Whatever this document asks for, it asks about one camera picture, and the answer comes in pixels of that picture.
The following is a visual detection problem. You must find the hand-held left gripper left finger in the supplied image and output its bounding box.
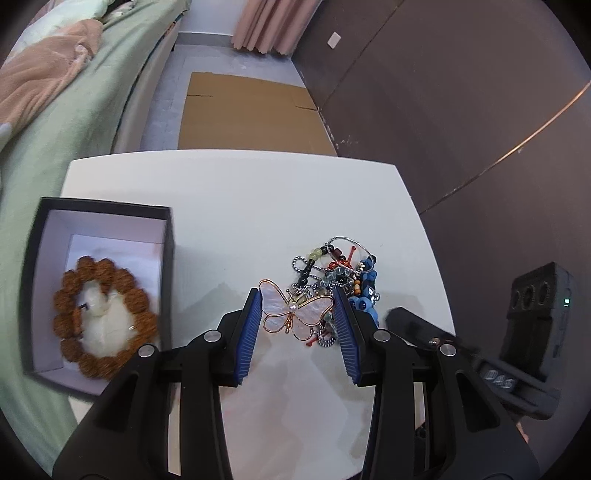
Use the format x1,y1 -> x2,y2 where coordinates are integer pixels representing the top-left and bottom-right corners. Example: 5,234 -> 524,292
53,286 -> 264,480

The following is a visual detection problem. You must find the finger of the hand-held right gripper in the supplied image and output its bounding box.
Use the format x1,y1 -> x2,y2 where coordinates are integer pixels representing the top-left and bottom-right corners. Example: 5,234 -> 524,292
385,306 -> 477,359

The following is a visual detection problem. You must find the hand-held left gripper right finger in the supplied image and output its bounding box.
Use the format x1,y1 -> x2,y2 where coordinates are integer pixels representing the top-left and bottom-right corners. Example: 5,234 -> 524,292
332,286 -> 541,480

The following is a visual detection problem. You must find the pearl butterfly brooch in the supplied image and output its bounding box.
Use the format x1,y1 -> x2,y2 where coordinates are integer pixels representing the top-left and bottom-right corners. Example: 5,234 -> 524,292
258,279 -> 336,343

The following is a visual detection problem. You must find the pile of beaded jewelry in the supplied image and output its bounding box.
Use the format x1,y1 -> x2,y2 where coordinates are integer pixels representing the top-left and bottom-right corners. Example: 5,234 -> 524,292
291,235 -> 385,348

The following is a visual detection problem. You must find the black gift box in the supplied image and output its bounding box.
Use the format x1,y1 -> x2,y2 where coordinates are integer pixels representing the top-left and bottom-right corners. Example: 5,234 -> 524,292
20,196 -> 177,398

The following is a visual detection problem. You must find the blue bear charm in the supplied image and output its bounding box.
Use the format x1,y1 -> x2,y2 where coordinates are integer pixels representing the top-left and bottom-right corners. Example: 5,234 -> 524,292
347,255 -> 382,324

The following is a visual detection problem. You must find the white pendant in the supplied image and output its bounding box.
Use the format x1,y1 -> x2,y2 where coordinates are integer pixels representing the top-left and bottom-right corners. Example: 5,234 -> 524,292
81,281 -> 140,357

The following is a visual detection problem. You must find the flat brown cardboard sheet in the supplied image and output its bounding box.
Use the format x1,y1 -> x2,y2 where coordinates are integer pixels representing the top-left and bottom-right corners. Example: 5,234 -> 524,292
177,71 -> 339,156

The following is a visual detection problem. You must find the bed with green sheet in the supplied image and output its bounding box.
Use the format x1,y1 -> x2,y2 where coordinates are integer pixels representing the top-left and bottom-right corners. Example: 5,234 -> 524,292
0,0 -> 192,467

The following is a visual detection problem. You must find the pink curtain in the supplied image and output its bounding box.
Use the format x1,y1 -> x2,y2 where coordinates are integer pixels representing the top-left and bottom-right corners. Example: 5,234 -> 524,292
231,0 -> 322,55

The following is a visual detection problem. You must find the pink fleece blanket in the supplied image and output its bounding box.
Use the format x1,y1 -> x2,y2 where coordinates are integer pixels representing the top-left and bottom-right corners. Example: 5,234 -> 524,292
0,18 -> 104,132

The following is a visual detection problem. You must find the floral pillow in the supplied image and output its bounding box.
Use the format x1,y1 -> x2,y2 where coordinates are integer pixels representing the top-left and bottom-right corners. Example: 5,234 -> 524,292
25,0 -> 139,29

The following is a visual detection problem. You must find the brown wooden bead bracelet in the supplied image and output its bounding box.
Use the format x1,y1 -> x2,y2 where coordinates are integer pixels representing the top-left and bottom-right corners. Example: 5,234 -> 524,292
52,256 -> 161,382

